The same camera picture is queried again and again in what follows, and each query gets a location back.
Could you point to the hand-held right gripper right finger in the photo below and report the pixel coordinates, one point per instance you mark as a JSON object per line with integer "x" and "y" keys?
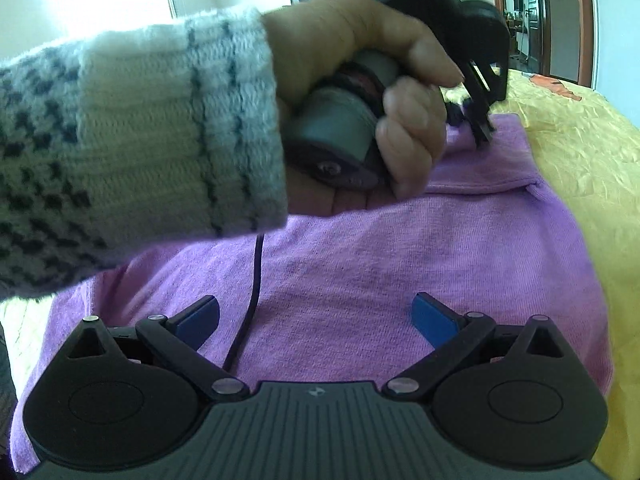
{"x": 431, "y": 321}

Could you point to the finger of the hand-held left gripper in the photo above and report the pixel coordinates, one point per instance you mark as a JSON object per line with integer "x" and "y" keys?
{"x": 456, "y": 114}
{"x": 482, "y": 127}

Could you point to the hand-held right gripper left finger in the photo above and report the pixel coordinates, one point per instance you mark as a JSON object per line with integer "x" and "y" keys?
{"x": 199, "y": 321}

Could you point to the purple knit garment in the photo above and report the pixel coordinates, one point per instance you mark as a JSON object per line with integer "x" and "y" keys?
{"x": 375, "y": 260}

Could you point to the person's left forearm knit sleeve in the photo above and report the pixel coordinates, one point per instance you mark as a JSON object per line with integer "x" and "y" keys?
{"x": 140, "y": 145}

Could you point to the person's left hand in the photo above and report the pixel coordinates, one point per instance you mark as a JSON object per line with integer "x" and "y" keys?
{"x": 345, "y": 30}

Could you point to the yellow bed sheet orange print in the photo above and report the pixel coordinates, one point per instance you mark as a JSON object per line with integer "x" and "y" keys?
{"x": 590, "y": 160}

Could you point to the wooden door frame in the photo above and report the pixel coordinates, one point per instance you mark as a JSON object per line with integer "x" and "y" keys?
{"x": 545, "y": 15}

